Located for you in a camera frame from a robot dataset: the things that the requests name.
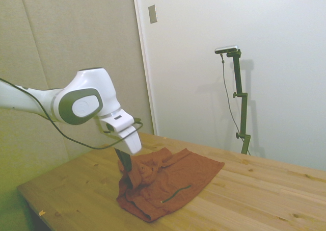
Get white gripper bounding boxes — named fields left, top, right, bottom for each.
left=111, top=125, right=143, bottom=172

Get rust red shorts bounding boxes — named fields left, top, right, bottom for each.
left=116, top=147, right=225, bottom=223

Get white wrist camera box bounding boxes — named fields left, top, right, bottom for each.
left=99, top=110, right=135, bottom=134

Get white door frame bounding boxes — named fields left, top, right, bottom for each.
left=131, top=0, right=159, bottom=136

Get dark green camera stand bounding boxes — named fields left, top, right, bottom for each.
left=226, top=49, right=252, bottom=155

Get grey wall plate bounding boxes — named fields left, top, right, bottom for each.
left=148, top=4, right=158, bottom=24

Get silver camera on stand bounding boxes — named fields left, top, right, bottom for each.
left=214, top=44, right=240, bottom=55

